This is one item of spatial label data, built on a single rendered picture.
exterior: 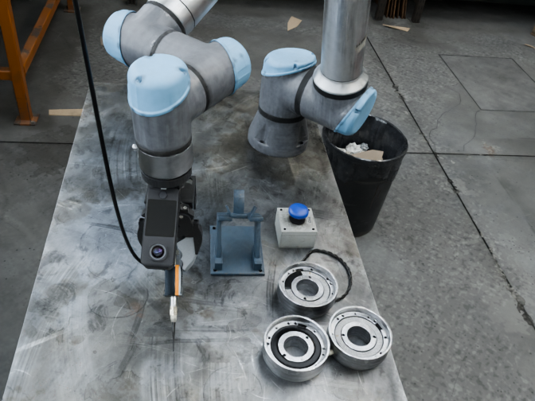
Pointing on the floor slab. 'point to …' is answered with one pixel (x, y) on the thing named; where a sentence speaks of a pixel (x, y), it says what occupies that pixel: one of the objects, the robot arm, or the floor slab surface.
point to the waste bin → (365, 169)
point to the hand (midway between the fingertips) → (173, 268)
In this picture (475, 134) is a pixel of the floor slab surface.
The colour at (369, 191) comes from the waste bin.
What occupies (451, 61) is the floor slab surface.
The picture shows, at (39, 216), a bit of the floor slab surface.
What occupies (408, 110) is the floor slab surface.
